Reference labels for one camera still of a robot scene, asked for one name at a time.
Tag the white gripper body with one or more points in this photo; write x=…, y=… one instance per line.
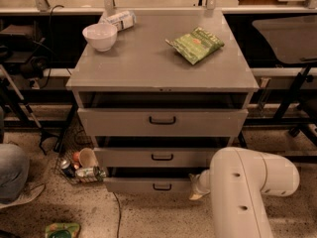
x=202, y=182

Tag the grey bottom drawer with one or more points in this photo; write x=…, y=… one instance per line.
x=138, y=185

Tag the grey drawer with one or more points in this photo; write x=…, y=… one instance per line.
x=162, y=122
x=138, y=185
x=154, y=157

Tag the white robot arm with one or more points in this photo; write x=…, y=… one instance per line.
x=237, y=180

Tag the grey middle drawer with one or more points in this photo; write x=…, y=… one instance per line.
x=154, y=157

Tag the grey drawer cabinet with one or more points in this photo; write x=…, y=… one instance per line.
x=142, y=71

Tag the grey top drawer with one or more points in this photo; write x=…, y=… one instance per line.
x=162, y=122

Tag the green white can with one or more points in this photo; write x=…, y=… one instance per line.
x=90, y=174

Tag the paper cup in basket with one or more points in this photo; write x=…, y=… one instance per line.
x=87, y=158

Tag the orange round fruit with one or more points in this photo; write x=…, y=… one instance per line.
x=75, y=156

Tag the blue soda can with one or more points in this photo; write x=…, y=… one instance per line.
x=67, y=168

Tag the green chip bag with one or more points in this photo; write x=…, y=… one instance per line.
x=197, y=45

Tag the green bag on floor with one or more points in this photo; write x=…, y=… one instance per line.
x=62, y=230

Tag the person grey shoe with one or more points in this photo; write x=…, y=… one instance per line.
x=25, y=197

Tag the black office chair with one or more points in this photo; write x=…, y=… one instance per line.
x=293, y=41

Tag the white bowl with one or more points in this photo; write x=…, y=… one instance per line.
x=101, y=36

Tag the white blue snack package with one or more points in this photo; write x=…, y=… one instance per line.
x=122, y=21

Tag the person leg in jeans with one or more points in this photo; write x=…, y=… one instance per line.
x=14, y=170

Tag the wire basket on floor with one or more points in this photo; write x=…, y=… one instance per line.
x=74, y=140

